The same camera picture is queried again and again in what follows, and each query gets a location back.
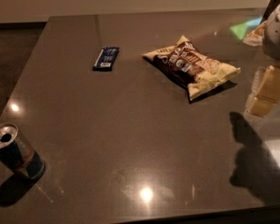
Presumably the brown yellow chip bag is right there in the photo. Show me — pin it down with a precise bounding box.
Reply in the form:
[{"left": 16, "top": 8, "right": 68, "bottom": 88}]
[{"left": 143, "top": 35, "right": 241, "bottom": 101}]

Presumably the dark box in background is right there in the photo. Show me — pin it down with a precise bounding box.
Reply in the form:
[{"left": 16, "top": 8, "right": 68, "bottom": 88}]
[{"left": 260, "top": 0, "right": 280, "bottom": 22}]

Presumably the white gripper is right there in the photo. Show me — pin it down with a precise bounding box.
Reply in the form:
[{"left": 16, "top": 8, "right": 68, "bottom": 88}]
[{"left": 245, "top": 4, "right": 280, "bottom": 117}]

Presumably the redbull can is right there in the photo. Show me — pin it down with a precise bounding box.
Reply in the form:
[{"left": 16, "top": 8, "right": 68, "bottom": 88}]
[{"left": 0, "top": 123, "right": 46, "bottom": 180}]

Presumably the snack packet in background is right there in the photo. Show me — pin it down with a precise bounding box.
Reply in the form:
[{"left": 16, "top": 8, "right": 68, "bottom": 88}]
[{"left": 244, "top": 21, "right": 267, "bottom": 47}]

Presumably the blue rxbar blueberry bar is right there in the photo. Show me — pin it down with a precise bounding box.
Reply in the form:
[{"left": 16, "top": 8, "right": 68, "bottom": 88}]
[{"left": 92, "top": 47, "right": 119, "bottom": 71}]

